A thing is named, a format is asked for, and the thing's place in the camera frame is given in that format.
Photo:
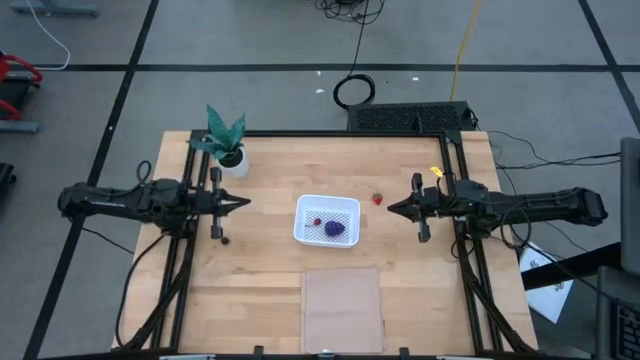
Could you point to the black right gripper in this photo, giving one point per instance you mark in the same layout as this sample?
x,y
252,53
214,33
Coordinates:
x,y
435,205

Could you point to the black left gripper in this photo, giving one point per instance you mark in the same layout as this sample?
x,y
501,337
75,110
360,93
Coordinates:
x,y
205,202

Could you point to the red strawberry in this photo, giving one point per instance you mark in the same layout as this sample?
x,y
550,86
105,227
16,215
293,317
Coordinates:
x,y
377,199

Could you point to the purple grape bunch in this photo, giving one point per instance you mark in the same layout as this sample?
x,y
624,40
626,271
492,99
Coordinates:
x,y
334,228

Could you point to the white perforated plastic basket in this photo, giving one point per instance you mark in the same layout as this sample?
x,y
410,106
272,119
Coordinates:
x,y
327,202

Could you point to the red cherry with stem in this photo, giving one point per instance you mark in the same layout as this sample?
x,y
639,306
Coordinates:
x,y
317,221

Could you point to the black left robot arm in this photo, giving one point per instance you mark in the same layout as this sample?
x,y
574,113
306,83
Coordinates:
x,y
110,200

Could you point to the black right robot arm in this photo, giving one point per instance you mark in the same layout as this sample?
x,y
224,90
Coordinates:
x,y
540,202

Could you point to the white round plant pot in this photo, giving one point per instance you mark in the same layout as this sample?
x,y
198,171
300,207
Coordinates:
x,y
242,167

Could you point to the yellow tag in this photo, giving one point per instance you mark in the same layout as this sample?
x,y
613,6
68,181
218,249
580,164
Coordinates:
x,y
436,171

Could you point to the green snake plant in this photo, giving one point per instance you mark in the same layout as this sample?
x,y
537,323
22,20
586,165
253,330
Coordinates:
x,y
220,132

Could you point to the black vented control box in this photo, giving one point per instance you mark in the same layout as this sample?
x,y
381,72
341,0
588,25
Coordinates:
x,y
400,117

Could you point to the beige woven cloth mat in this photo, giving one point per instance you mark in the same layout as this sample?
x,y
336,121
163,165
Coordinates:
x,y
342,310

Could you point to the black table clamp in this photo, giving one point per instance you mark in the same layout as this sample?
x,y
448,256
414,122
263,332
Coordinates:
x,y
258,351
404,352

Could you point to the white printed paper sheet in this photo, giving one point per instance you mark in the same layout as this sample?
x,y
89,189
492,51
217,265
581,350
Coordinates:
x,y
547,295

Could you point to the black floor beam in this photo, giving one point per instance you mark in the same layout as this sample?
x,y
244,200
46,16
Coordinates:
x,y
575,267

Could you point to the grey cabinet panel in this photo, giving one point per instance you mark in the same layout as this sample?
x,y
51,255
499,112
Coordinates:
x,y
631,200

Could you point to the black floor object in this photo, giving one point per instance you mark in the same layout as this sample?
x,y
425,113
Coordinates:
x,y
6,175

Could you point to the grey desk unit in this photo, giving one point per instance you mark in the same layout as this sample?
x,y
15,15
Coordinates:
x,y
607,320

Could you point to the red framed cart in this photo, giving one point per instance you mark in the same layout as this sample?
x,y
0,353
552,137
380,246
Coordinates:
x,y
22,61

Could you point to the black keyboard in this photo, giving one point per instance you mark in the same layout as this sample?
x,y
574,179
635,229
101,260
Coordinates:
x,y
629,335

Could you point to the black aluminium rig frame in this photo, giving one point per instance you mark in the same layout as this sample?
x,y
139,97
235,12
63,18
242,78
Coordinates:
x,y
320,133

